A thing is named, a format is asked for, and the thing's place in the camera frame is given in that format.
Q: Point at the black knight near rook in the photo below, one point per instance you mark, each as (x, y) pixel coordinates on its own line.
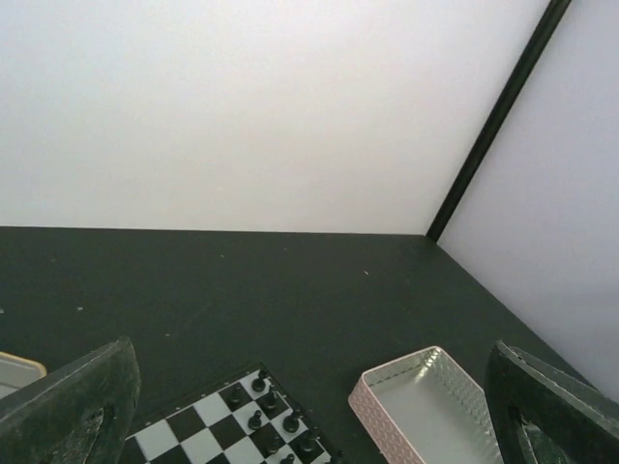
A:
(270, 402)

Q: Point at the black and silver chessboard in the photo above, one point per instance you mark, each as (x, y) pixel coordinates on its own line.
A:
(203, 428)

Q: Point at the black queen chess piece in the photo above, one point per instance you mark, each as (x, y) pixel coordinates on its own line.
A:
(307, 447)

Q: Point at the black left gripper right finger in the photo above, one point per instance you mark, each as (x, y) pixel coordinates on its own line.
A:
(541, 414)

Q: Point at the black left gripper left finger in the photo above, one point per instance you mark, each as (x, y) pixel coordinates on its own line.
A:
(79, 413)

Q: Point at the gold metal tin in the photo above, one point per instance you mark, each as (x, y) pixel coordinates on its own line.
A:
(17, 373)

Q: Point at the black pawn chess piece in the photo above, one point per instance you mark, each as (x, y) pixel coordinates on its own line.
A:
(235, 396)

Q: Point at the black corner frame post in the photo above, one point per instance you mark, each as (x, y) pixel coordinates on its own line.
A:
(528, 59)

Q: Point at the black rook chess piece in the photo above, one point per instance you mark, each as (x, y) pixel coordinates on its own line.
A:
(260, 382)

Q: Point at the pink tray of black pieces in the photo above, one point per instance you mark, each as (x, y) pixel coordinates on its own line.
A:
(425, 408)

